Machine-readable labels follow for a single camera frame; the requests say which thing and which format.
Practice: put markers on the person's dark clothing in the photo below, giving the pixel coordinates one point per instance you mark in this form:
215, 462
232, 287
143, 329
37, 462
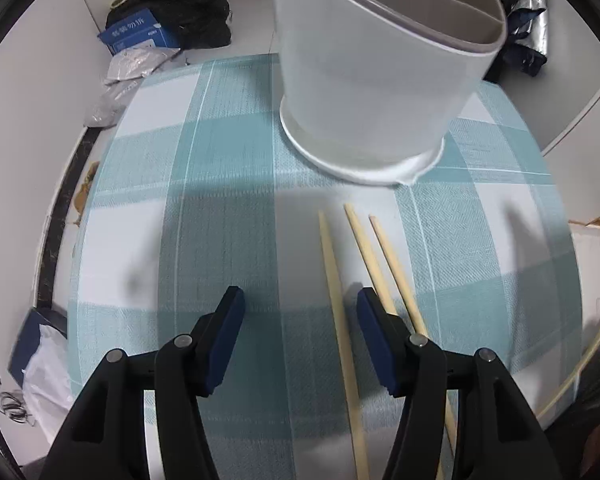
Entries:
590, 425

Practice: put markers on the light wooden strip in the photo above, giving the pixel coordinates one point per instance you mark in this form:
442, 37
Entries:
595, 223

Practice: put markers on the brown suede shoe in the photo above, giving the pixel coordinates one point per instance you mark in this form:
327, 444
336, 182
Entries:
91, 174
79, 205

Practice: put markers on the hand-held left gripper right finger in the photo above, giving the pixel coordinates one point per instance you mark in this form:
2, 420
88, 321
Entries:
375, 340

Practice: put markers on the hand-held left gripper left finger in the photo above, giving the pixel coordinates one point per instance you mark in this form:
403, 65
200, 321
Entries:
225, 340

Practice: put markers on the blue cardboard box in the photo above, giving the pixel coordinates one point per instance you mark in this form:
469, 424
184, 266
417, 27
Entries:
135, 32

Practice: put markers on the silver folding umbrella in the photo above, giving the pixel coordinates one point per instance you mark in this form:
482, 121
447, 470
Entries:
530, 10

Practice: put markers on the white plastic bag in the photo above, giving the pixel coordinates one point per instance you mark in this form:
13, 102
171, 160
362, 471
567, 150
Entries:
47, 385

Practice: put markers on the white utensil holder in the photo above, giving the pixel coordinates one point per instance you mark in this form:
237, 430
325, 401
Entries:
370, 85

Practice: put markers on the light bamboo chopstick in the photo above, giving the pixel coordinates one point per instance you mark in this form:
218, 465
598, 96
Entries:
397, 275
340, 320
367, 255

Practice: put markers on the black bag with beige cloth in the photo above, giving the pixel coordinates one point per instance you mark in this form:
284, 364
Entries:
195, 10

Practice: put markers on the grey plastic parcel bag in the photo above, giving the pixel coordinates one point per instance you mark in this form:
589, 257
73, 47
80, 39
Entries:
110, 105
140, 62

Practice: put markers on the teal checked tablecloth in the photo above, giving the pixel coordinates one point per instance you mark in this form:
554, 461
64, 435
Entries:
230, 185

